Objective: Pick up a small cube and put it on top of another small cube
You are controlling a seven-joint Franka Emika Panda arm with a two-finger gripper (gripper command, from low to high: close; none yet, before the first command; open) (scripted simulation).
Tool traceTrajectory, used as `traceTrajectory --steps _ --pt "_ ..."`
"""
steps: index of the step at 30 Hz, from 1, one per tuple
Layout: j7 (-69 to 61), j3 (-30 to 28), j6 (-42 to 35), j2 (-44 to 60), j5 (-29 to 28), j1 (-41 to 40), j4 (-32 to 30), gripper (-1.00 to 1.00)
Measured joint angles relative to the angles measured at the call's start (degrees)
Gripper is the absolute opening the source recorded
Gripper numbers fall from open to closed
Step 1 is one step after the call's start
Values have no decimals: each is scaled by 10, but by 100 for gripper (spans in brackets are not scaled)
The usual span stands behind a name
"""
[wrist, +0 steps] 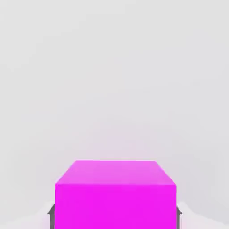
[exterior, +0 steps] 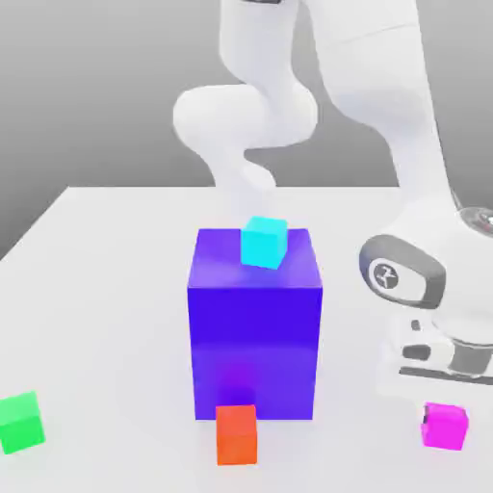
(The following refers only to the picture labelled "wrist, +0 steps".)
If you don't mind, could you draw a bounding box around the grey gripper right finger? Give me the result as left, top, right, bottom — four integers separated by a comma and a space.
176, 201, 215, 229

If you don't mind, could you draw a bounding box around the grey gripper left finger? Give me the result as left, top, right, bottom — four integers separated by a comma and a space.
17, 201, 56, 229

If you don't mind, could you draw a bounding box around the small magenta cube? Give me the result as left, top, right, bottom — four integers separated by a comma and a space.
55, 160, 177, 229

